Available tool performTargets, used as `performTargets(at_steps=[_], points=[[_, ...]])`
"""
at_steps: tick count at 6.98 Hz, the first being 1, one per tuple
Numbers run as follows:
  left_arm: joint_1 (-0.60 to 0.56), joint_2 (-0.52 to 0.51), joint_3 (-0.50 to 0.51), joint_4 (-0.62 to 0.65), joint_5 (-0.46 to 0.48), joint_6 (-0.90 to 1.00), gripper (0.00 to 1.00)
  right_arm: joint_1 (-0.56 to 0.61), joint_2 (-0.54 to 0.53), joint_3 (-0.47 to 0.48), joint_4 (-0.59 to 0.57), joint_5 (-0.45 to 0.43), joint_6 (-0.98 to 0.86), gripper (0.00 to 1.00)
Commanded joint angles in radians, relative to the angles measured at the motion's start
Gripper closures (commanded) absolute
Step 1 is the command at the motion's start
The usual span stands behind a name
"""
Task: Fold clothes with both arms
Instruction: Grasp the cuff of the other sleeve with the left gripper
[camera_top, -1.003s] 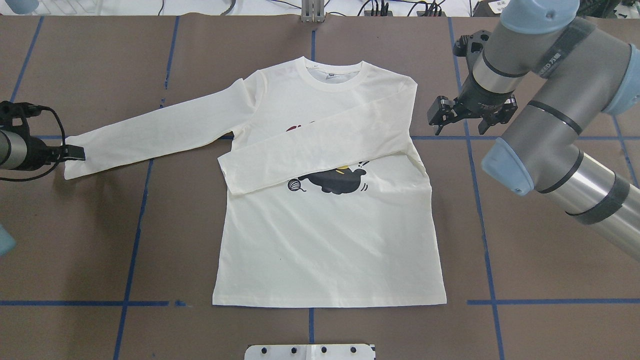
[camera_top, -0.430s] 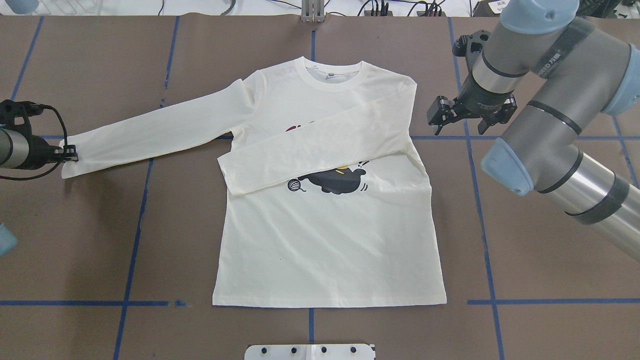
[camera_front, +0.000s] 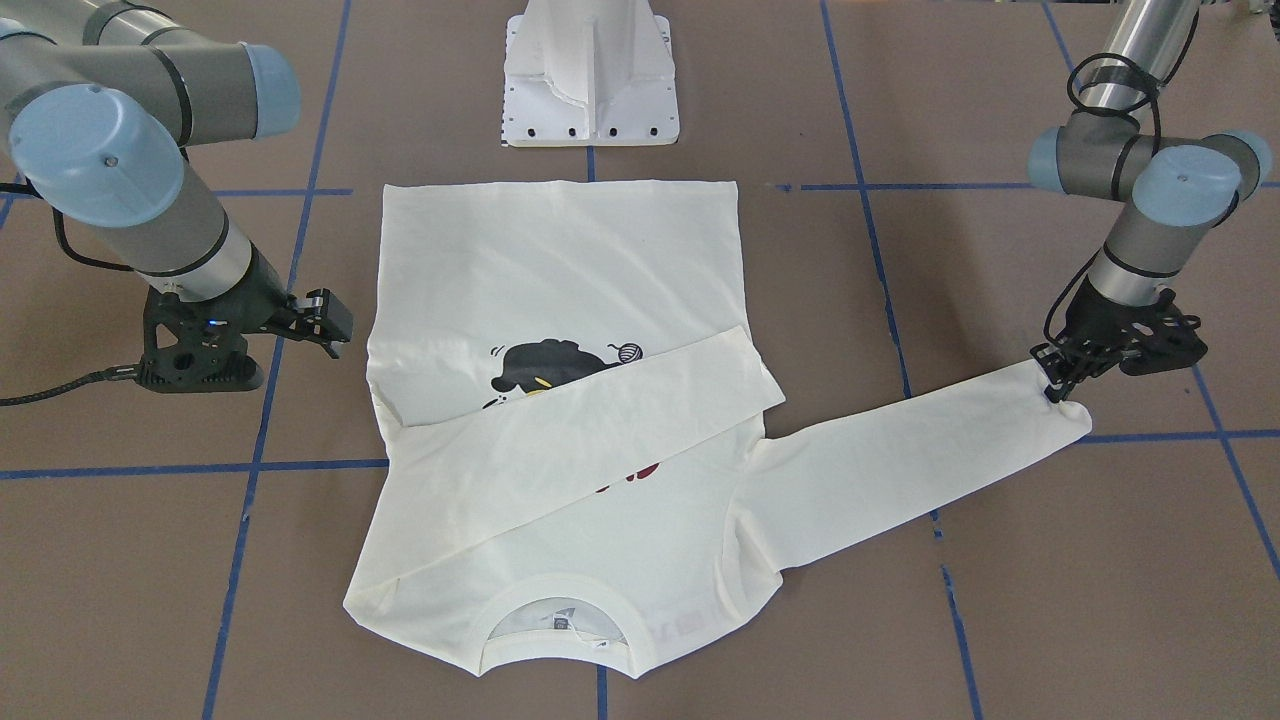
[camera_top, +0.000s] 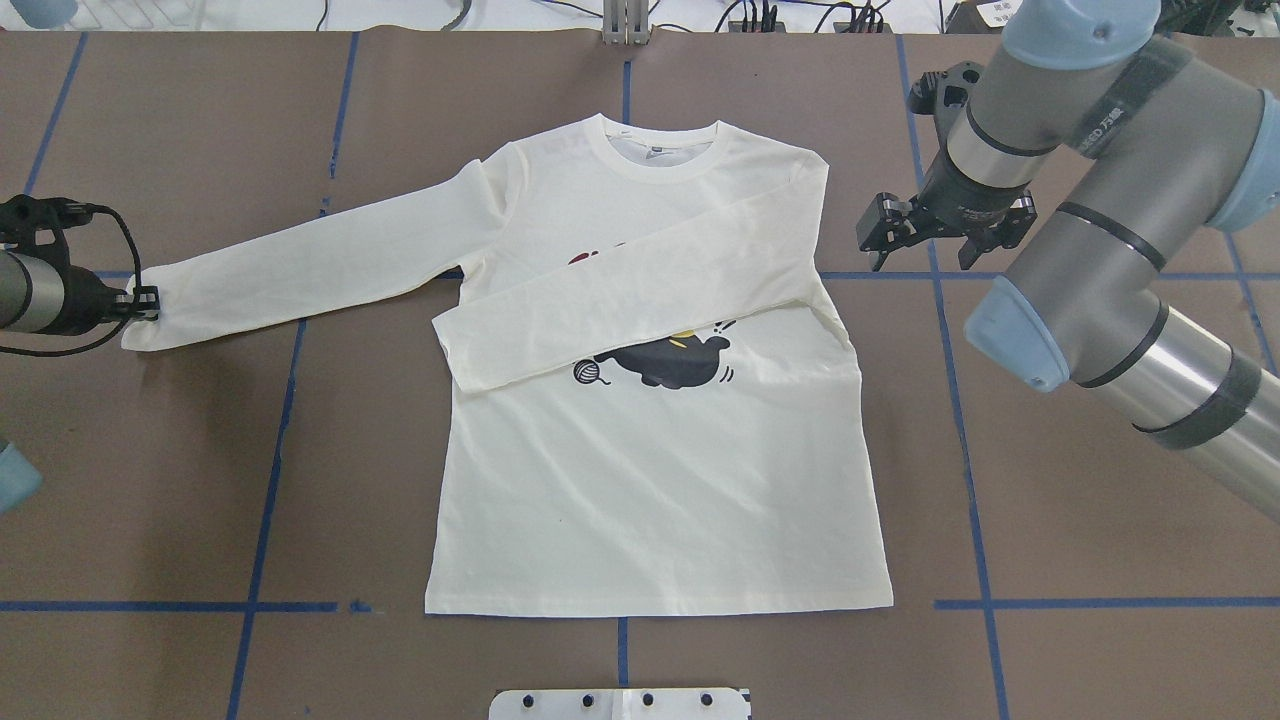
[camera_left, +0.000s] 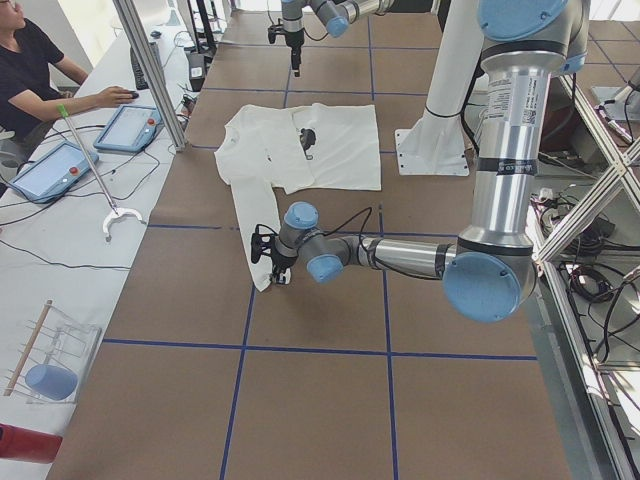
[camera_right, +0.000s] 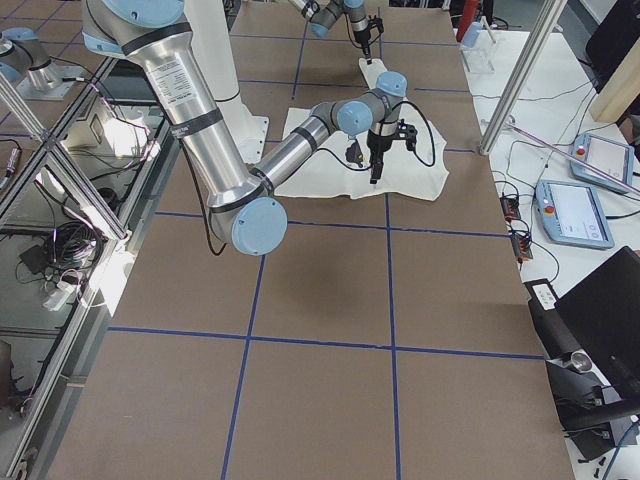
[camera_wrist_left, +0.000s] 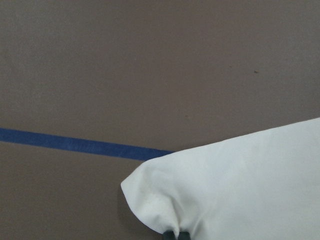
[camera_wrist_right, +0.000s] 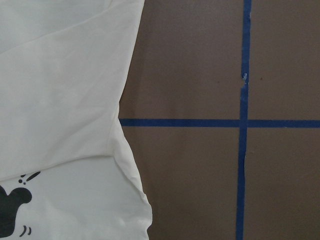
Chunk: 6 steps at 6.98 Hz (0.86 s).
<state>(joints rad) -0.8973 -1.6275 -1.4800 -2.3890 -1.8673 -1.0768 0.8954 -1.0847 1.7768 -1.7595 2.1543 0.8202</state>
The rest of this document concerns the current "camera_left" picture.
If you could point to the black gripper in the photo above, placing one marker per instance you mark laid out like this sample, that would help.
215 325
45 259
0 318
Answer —
294 39
283 261

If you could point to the cream long-sleeve shirt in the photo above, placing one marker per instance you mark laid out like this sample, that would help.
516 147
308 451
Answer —
307 147

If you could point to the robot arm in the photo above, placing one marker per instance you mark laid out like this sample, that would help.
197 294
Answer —
336 17
489 271

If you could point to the black keyboard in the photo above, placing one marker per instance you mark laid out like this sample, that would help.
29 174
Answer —
139 77

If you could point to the far blue teach pendant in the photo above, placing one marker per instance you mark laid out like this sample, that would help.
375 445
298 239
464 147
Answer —
130 130

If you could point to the blue teach pendant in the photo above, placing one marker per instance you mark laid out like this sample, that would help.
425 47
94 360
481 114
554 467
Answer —
52 175
130 130

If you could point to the clear acrylic rack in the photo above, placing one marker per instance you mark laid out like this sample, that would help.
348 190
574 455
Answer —
63 341

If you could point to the white grabber stick tool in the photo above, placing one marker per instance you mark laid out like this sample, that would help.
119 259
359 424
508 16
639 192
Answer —
116 212

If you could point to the near blue teach pendant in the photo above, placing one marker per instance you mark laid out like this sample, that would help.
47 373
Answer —
52 175

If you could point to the blue plastic cup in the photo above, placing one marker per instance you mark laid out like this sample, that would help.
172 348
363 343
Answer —
53 382

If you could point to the seated person dark shirt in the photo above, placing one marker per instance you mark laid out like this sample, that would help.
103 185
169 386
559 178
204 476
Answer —
29 104

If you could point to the wooden dowel stick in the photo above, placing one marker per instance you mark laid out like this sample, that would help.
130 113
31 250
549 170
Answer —
28 346

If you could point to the red cylinder canister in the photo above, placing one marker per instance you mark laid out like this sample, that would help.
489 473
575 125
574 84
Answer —
26 445

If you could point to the aluminium frame post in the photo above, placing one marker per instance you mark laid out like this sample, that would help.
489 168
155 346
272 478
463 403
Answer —
152 70

